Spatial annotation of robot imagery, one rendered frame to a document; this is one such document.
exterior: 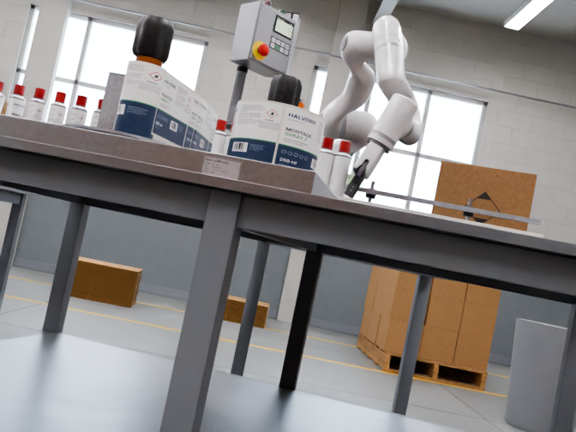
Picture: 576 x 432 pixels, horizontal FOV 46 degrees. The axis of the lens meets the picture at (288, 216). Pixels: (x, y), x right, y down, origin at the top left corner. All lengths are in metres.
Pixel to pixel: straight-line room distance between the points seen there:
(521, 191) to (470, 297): 3.31
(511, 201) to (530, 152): 5.91
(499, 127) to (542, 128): 0.49
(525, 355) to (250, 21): 2.77
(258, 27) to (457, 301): 3.69
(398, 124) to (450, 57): 6.07
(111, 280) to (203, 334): 4.80
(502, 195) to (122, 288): 4.30
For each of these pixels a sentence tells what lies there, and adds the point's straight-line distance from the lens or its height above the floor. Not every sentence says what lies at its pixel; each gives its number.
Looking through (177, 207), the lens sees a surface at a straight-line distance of 1.30.
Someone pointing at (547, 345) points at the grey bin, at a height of 0.51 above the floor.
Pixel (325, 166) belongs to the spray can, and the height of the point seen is 1.00.
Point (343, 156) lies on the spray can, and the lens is 2.05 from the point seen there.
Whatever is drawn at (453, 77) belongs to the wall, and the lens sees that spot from 8.05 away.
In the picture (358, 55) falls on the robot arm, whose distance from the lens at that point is 2.42.
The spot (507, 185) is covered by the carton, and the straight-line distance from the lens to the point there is 2.28.
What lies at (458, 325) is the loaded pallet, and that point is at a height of 0.45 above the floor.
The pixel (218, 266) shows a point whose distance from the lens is 1.26.
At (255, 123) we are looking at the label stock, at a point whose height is 0.97.
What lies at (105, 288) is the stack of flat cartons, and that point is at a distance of 6.07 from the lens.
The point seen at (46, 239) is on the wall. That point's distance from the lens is 7.86.
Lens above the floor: 0.72
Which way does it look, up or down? 3 degrees up
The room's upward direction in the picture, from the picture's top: 12 degrees clockwise
